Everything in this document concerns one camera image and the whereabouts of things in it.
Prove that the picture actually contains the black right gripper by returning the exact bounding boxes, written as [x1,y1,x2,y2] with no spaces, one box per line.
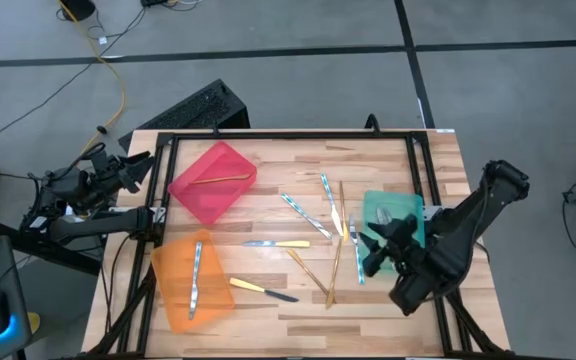
[359,213,427,279]

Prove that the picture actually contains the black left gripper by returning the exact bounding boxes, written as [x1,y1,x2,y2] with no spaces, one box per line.
[87,147,155,197]

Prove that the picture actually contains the blue-patterned fork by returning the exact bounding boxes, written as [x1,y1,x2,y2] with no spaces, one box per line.
[348,214,366,286]

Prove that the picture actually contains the gold cutlery piece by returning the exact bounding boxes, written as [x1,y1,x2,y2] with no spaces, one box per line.
[338,180,350,245]
[324,238,344,310]

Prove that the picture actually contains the blue-patterned table knife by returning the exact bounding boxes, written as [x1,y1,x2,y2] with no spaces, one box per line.
[320,172,344,237]
[188,241,204,322]
[280,192,334,241]

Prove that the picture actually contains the gold table knife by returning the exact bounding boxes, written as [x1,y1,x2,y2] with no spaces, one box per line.
[285,248,330,295]

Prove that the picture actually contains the gold curved utensil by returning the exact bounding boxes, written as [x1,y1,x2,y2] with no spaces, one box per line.
[189,172,255,185]

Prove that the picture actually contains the teal translucent plastic bin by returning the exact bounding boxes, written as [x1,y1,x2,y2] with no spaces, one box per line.
[361,189,427,274]

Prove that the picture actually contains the red translucent plastic bin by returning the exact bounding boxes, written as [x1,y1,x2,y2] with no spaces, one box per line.
[167,141,258,226]

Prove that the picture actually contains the black perforated metal case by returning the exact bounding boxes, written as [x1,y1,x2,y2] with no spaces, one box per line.
[117,78,252,153]

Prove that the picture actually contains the orange translucent plastic bin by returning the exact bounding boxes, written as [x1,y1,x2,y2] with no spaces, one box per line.
[149,229,236,335]

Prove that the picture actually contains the black base beam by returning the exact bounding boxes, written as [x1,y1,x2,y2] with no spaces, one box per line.
[0,219,103,277]

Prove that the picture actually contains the grey desk surface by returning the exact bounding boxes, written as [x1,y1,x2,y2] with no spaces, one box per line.
[0,234,33,360]

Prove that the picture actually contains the black round floor object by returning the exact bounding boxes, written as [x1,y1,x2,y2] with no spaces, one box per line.
[59,0,97,22]

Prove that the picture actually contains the yellow floor cable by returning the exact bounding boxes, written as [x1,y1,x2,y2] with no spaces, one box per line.
[57,0,127,161]

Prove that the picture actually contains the black floor cable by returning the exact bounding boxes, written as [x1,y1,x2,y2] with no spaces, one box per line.
[0,4,148,149]

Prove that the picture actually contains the black aluminium table frame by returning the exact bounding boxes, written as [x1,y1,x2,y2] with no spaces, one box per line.
[85,128,512,360]

